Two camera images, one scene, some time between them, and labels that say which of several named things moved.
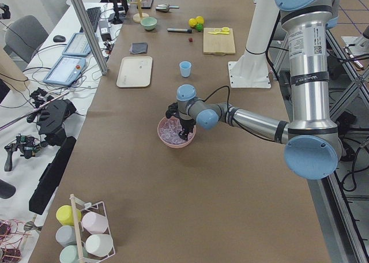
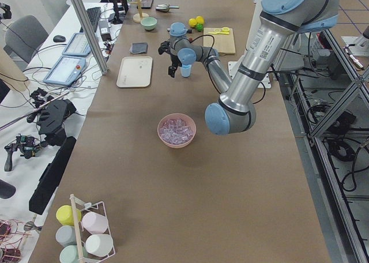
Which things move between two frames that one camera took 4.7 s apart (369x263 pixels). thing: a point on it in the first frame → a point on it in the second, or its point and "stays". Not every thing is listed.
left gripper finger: [183, 135] → [172, 71]
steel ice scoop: [165, 8] stays
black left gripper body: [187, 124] → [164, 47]
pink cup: [94, 223] stays
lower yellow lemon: [192, 22] stays
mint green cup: [69, 254] stays
